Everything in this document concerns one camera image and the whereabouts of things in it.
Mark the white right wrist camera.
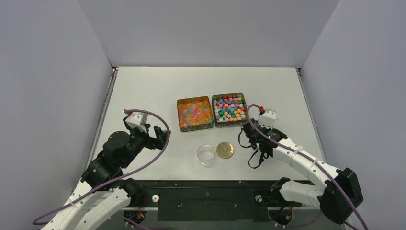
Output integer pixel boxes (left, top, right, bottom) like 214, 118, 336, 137
257, 109, 276, 129

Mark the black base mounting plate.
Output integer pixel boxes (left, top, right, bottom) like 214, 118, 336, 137
126, 180, 306, 222

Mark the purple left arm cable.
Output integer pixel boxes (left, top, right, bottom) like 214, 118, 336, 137
32, 109, 171, 228

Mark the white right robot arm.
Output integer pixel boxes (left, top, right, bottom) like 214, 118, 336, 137
242, 119, 364, 224

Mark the clear round plastic container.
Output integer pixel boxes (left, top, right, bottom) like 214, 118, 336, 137
197, 144, 215, 166

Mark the tin of translucent star candies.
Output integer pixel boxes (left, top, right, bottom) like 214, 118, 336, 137
176, 96, 214, 132

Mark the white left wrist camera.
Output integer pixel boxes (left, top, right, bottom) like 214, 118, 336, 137
123, 110, 148, 133

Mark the aluminium rail frame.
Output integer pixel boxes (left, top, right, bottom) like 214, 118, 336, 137
298, 187, 352, 210

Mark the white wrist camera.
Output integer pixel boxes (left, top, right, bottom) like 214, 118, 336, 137
257, 109, 276, 129
123, 110, 148, 133

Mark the gold round lid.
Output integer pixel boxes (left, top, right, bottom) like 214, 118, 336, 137
216, 142, 235, 159

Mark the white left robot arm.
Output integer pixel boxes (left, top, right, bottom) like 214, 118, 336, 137
42, 124, 170, 230

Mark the tin of pastel star candies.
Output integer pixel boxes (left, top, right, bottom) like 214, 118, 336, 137
211, 92, 248, 128

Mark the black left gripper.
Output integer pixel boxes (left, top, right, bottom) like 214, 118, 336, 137
121, 123, 170, 168

